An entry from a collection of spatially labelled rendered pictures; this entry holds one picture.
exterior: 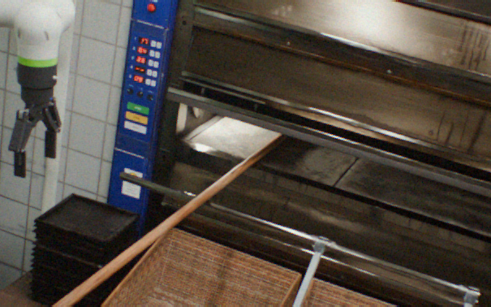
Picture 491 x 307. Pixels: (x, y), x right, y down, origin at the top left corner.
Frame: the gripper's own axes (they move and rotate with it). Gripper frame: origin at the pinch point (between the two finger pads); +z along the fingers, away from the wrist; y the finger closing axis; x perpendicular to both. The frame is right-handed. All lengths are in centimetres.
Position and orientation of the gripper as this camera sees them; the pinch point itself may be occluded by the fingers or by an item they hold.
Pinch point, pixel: (35, 162)
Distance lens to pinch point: 227.0
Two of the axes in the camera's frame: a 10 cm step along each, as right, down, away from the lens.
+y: -3.4, 3.3, -8.8
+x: 9.3, 2.3, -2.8
